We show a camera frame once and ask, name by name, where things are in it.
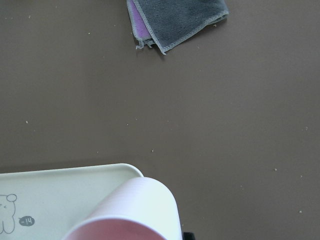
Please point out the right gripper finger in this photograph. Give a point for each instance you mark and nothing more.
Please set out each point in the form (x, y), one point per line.
(188, 236)

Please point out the pink plastic cup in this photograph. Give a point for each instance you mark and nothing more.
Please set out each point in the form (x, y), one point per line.
(142, 208)

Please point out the grey folded cloth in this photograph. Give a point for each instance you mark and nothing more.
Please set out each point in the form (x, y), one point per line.
(168, 23)

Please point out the beige rabbit tray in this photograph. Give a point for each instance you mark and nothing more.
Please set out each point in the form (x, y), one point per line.
(46, 204)

